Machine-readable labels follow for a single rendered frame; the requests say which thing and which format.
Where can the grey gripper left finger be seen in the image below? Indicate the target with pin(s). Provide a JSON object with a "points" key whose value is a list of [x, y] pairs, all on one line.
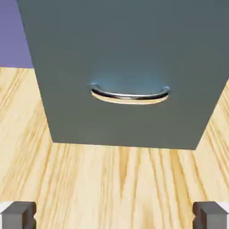
{"points": [[16, 214]]}

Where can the grey-green painted cabinet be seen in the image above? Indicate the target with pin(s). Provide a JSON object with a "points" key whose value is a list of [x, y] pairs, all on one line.
{"points": [[71, 53]]}

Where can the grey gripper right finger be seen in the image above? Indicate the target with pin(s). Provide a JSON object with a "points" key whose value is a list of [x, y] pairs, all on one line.
{"points": [[211, 214]]}

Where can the grey-green drawer front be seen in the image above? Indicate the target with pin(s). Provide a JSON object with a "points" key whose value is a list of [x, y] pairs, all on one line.
{"points": [[125, 44]]}

